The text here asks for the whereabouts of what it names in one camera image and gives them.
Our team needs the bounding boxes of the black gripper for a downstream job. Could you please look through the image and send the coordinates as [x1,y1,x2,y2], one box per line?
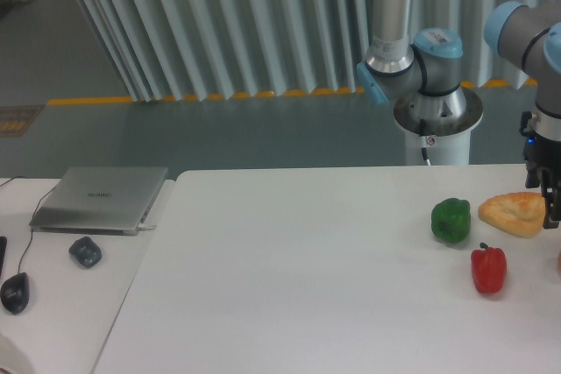
[519,111,560,229]

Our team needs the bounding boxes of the red bell pepper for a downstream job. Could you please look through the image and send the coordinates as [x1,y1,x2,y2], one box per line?
[471,243,508,294]

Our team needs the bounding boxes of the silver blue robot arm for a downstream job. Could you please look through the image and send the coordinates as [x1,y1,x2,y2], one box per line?
[357,0,560,229]

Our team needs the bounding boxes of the triangular flat bread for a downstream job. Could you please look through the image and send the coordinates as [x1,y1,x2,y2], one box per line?
[478,192,545,238]

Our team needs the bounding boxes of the green bell pepper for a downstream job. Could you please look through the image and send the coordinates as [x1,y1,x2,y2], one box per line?
[430,198,471,243]

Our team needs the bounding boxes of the white folding partition screen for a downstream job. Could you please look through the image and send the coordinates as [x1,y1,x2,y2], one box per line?
[78,0,557,102]

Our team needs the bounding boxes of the silver closed laptop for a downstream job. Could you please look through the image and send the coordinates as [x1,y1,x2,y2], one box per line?
[30,166,167,236]

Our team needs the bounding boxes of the black computer mouse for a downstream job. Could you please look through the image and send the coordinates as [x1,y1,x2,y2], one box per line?
[1,272,30,315]

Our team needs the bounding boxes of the black device at edge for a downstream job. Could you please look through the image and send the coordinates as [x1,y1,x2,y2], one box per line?
[0,236,7,277]

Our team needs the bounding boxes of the white round object corner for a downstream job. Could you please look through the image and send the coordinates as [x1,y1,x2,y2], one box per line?
[0,335,34,374]

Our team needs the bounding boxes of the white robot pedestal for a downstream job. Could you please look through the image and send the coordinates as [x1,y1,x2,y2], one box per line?
[394,87,483,166]

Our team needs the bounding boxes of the white robot base cable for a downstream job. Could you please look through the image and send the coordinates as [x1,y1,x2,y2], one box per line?
[418,118,433,167]

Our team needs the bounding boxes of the black mouse cable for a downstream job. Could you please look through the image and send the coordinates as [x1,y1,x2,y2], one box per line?
[0,175,60,276]

